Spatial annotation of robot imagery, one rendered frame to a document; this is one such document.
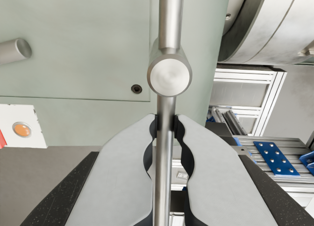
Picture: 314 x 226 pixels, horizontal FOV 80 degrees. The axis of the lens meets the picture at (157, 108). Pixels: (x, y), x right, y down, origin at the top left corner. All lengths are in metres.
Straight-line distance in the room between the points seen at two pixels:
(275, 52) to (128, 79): 0.22
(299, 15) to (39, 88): 0.34
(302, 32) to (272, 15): 0.05
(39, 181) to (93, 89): 2.49
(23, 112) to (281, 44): 0.37
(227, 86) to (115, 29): 1.28
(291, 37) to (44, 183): 2.65
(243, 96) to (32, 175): 2.35
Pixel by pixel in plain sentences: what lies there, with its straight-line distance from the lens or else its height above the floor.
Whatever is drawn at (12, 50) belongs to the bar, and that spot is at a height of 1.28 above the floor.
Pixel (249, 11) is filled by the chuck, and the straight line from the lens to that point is 0.30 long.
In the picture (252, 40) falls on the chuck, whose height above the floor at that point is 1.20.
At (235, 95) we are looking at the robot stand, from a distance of 1.51.
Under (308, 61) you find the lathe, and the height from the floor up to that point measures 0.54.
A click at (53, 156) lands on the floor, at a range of 2.34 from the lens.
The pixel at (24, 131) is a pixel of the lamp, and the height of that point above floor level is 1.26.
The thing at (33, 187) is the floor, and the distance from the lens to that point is 2.84.
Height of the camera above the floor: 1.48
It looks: 61 degrees down
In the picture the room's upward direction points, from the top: 178 degrees counter-clockwise
